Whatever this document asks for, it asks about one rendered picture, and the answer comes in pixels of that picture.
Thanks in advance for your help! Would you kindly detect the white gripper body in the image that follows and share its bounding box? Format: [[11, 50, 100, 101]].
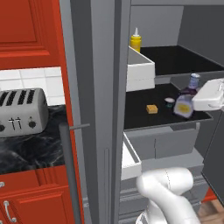
[[191, 77, 224, 113]]

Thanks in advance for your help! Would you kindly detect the purple condiment bottle yellow label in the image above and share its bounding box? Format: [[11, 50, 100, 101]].
[[172, 73, 202, 119]]

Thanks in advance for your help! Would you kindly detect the black fridge shelf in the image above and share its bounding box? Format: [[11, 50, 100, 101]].
[[139, 45, 224, 78], [123, 82, 214, 131]]

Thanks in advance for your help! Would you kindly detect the grey fridge crisper drawer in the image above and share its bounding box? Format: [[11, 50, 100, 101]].
[[125, 132, 157, 161], [154, 127, 201, 160]]

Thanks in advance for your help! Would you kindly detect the white fridge door bin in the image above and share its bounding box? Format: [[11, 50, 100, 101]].
[[125, 45, 157, 93], [120, 131, 144, 181]]

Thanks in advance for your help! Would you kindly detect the grey fridge body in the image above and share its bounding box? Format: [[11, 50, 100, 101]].
[[118, 0, 224, 224]]

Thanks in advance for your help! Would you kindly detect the yellow mustard bottle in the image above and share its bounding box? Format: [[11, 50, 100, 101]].
[[129, 27, 143, 53]]

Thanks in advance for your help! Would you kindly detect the grey fridge door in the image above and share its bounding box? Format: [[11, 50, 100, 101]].
[[59, 0, 133, 224]]

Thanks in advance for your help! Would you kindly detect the small white teal cup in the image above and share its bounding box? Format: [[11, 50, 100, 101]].
[[164, 97, 176, 109]]

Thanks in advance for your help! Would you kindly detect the orange-yellow food cube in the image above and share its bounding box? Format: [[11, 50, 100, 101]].
[[145, 104, 159, 115]]

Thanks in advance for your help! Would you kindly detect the red base cupboard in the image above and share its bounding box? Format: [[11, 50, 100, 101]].
[[203, 186, 219, 203]]

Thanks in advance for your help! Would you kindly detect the silver four-slot toaster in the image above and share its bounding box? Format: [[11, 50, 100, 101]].
[[0, 87, 50, 139]]

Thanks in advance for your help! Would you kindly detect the red drawer front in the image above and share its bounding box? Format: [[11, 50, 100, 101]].
[[0, 167, 70, 200]]

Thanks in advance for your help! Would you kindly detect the red base cupboard door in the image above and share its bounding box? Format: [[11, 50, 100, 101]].
[[0, 186, 75, 224]]

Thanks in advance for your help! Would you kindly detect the dark grey fridge door handle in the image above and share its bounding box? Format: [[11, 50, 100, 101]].
[[59, 122, 91, 224]]

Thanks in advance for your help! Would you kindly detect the red wall cupboard door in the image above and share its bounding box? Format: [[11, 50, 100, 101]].
[[0, 0, 63, 70]]

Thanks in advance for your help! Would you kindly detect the silver cupboard door handle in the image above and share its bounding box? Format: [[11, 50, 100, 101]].
[[3, 199, 18, 224]]

